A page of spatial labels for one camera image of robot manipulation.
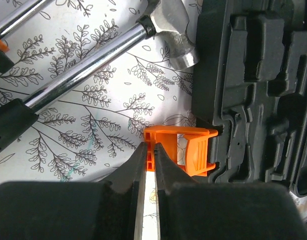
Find floral table mat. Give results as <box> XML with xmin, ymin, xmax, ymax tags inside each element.
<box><xmin>0</xmin><ymin>0</ymin><xmax>203</xmax><ymax>240</ymax></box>

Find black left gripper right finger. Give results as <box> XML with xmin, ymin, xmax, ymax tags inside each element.
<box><xmin>154</xmin><ymin>143</ymin><xmax>307</xmax><ymax>240</ymax></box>

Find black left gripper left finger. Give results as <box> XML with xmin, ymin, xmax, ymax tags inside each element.
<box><xmin>0</xmin><ymin>143</ymin><xmax>147</xmax><ymax>240</ymax></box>

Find dark green tool case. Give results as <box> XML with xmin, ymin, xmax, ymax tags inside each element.
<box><xmin>144</xmin><ymin>0</ymin><xmax>307</xmax><ymax>226</ymax></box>

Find large black orange screwdriver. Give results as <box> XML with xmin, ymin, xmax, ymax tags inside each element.
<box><xmin>0</xmin><ymin>0</ymin><xmax>51</xmax><ymax>74</ymax></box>

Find steel claw hammer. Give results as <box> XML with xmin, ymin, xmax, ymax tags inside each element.
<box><xmin>0</xmin><ymin>0</ymin><xmax>199</xmax><ymax>152</ymax></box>

